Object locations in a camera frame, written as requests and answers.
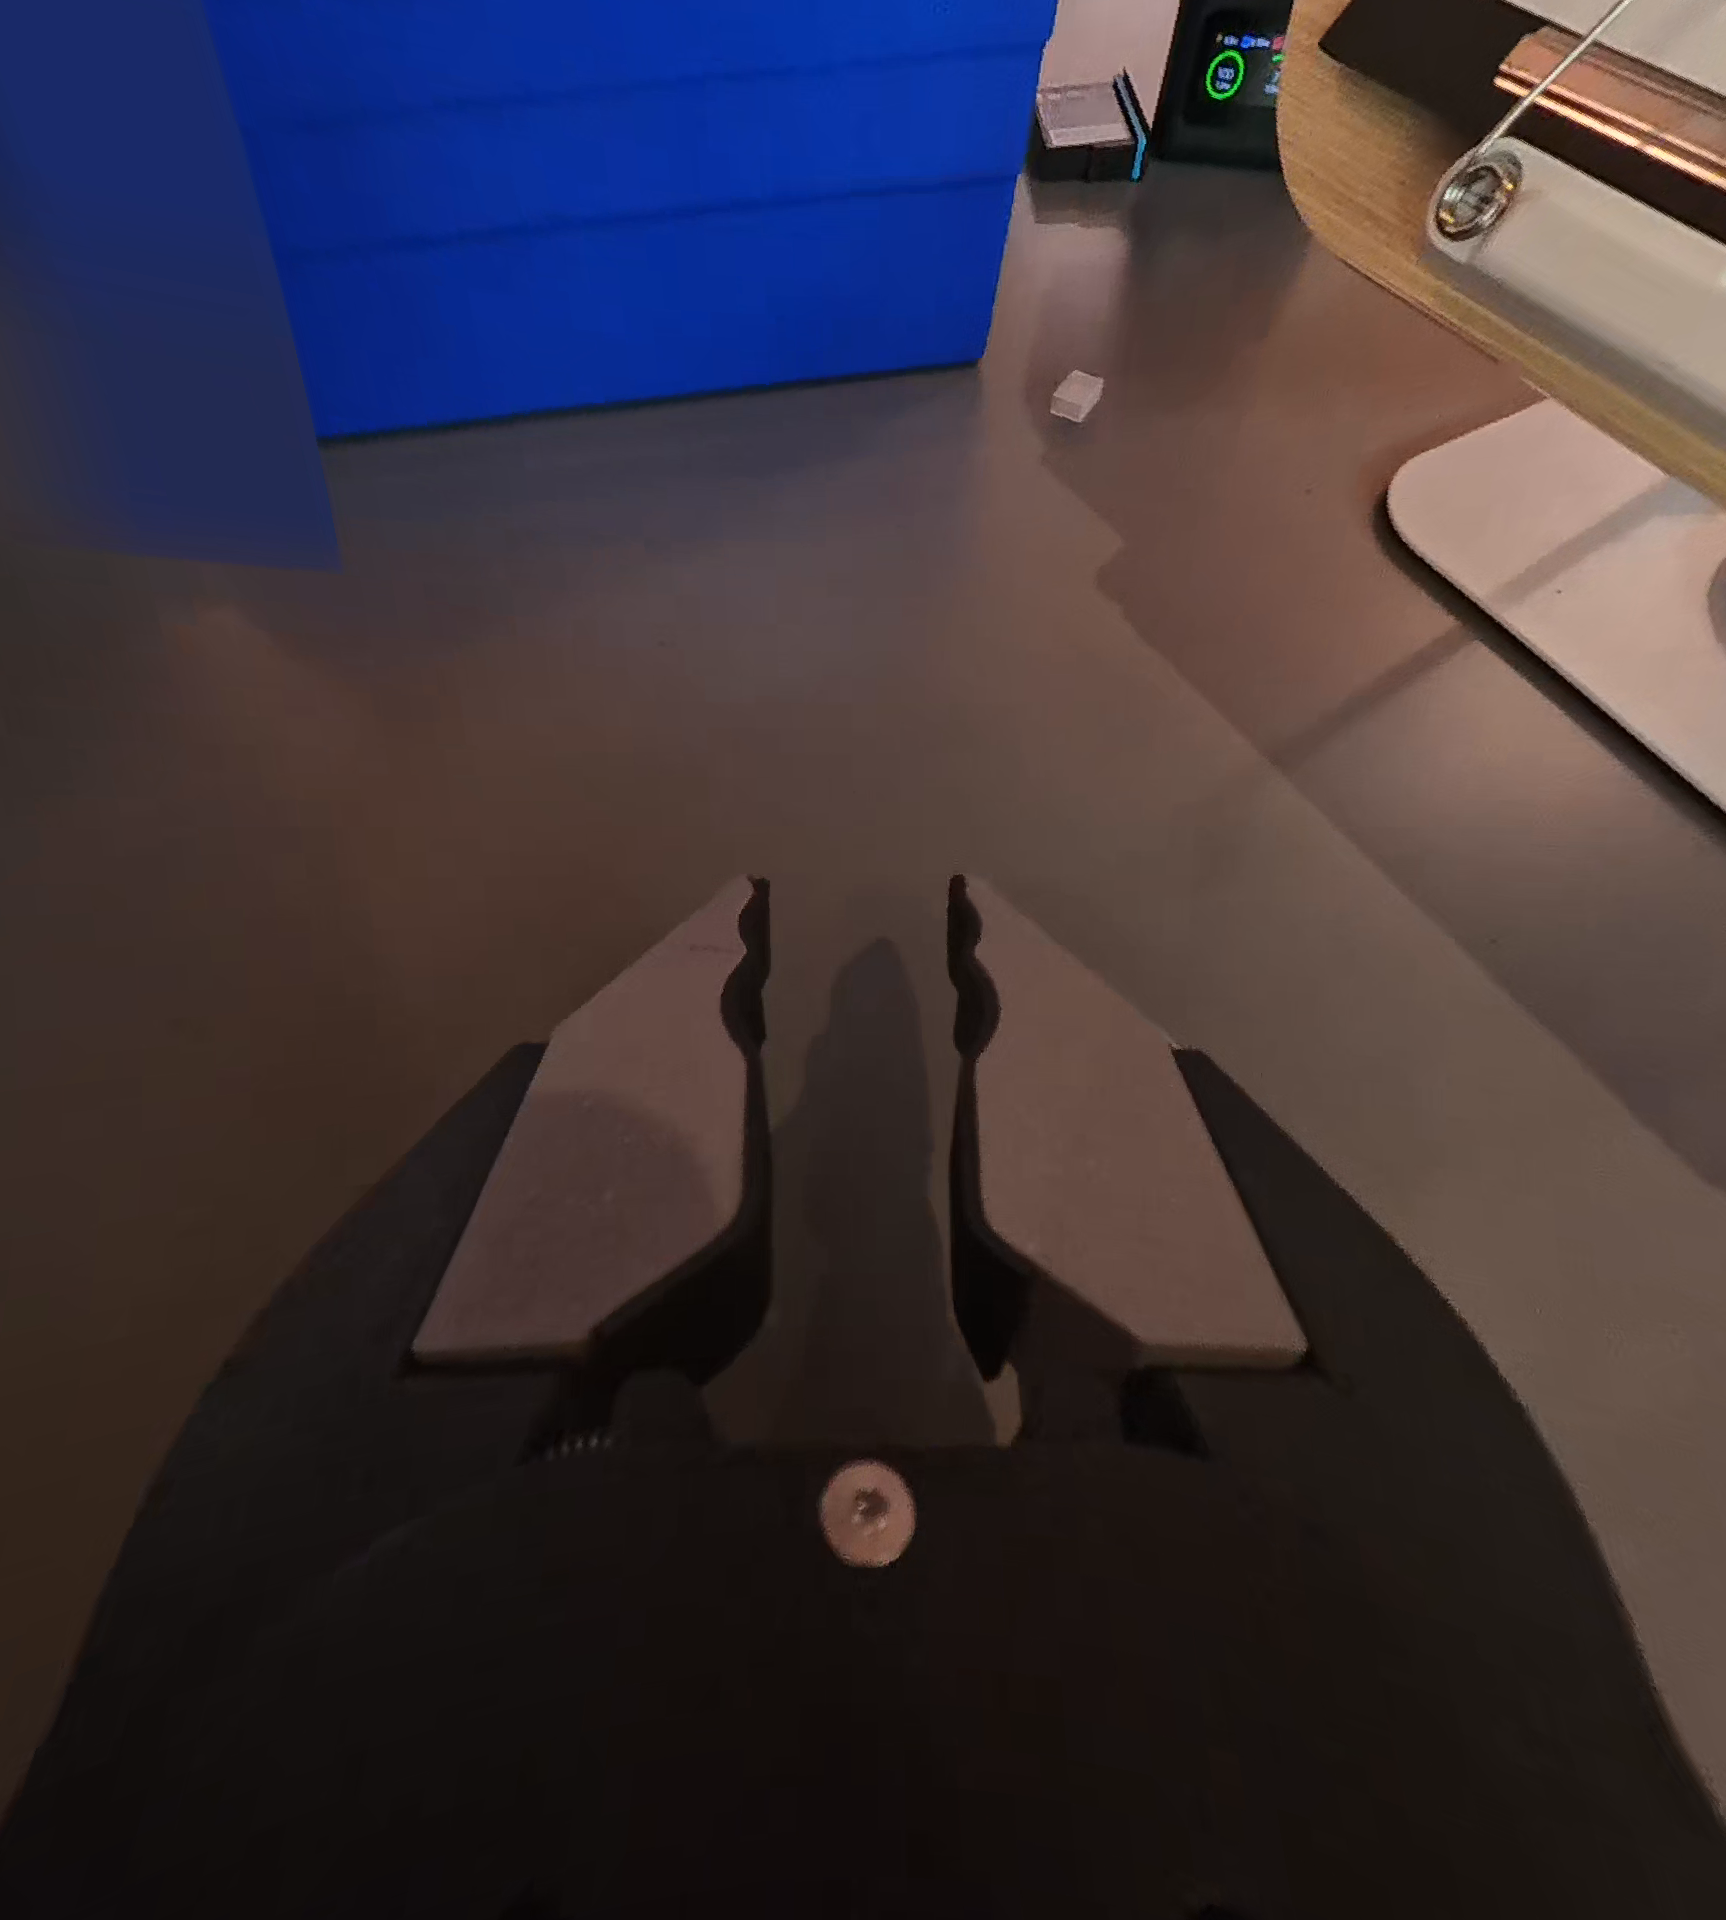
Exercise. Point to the small white block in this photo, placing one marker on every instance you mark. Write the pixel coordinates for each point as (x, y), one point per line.
(1077, 396)

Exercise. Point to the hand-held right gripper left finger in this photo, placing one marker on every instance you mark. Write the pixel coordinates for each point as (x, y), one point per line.
(609, 1171)

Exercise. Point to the black device with lit screen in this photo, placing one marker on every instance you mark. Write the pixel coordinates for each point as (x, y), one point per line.
(1223, 129)

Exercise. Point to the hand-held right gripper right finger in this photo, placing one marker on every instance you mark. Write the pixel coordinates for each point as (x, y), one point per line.
(1103, 1184)

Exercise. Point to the small black box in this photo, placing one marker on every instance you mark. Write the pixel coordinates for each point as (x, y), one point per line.
(1088, 158)

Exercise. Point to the wooden document stand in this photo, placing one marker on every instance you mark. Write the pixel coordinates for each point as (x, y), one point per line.
(1552, 555)

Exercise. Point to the blue plastic bin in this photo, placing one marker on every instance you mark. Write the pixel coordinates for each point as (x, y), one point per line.
(623, 224)

